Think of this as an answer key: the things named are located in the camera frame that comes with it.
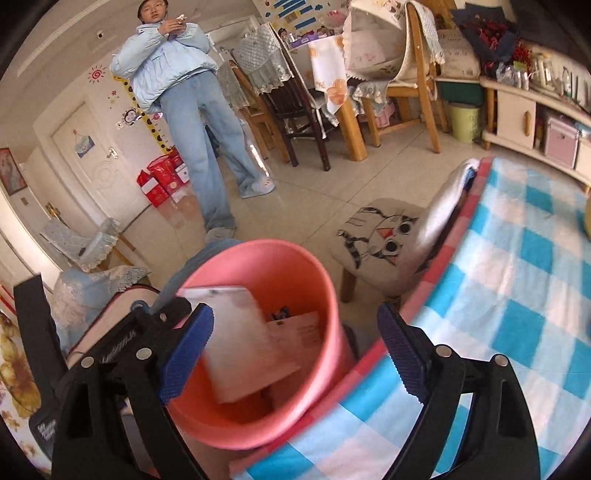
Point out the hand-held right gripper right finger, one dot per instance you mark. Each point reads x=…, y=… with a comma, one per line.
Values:
x=401, y=355

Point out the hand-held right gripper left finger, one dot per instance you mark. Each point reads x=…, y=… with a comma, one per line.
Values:
x=184, y=355

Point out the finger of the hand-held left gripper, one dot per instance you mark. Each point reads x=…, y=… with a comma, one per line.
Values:
x=138, y=330

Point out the large silver snack packet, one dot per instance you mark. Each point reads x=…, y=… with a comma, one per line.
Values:
x=240, y=346

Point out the white milk carton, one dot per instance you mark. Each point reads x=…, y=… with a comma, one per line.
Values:
x=300, y=334

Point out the pink plastic bucket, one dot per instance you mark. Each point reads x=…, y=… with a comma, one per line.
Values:
x=277, y=258

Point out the person's left forearm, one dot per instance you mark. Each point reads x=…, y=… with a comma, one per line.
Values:
x=106, y=318

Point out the green trash bin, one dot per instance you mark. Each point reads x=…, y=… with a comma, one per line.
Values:
x=464, y=122

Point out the yellow floral cloth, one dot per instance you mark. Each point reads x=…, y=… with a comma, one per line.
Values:
x=14, y=369

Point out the light blue lace cloth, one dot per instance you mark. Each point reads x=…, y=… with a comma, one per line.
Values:
x=92, y=281

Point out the lace covered stool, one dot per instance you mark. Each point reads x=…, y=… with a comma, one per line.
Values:
x=78, y=244

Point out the cat printed stool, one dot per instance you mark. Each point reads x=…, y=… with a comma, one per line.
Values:
x=369, y=240

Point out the blue checked tablecloth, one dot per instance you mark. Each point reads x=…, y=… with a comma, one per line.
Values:
x=508, y=286

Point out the large red gift box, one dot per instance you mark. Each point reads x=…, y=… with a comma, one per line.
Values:
x=157, y=180

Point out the white door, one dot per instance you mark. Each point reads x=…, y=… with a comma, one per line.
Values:
x=92, y=175

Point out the small red gift box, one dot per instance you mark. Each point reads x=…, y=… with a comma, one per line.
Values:
x=180, y=168

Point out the cream television cabinet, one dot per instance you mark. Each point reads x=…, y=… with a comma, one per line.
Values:
x=512, y=115

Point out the pink storage box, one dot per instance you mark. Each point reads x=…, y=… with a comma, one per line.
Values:
x=561, y=141

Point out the dark wooden chair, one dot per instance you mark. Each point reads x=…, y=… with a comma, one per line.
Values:
x=295, y=108

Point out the dining table with printed cloth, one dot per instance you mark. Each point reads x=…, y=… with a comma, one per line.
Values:
x=325, y=64

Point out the cream printed cushion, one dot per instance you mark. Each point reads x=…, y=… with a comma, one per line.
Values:
x=369, y=46

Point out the white electric kettle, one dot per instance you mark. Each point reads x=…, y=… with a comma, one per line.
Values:
x=543, y=70

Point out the light blue chair cover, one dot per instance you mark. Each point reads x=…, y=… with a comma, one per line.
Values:
x=427, y=32

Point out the dark wrapped flower bouquet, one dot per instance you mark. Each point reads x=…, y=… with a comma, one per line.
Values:
x=489, y=32

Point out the framed wall picture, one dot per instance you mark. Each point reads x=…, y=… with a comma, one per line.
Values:
x=11, y=170

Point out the wall poster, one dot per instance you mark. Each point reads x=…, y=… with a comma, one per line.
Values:
x=300, y=11

